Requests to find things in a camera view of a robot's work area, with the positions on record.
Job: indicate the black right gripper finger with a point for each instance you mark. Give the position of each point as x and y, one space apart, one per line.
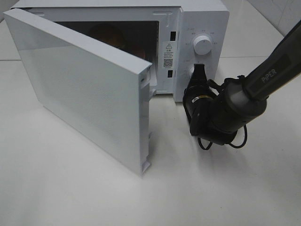
198 76

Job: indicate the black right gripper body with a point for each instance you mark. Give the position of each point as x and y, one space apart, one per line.
196 102

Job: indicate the white timer knob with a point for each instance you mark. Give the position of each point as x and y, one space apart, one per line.
190 72

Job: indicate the white microwave door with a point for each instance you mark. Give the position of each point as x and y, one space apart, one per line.
99 90

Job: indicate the burger with lettuce and cheese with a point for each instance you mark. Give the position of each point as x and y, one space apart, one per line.
113 36

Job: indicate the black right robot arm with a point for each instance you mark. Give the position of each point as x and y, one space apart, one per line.
215 112

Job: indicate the white upper power knob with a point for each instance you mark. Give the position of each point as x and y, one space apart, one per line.
202 44

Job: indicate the white microwave oven body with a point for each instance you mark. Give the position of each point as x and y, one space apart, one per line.
170 37

